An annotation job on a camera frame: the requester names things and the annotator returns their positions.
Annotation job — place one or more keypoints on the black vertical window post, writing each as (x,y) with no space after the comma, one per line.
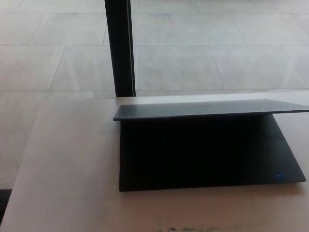
(119,48)

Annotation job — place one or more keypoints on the silver Dell laptop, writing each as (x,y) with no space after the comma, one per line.
(198,154)

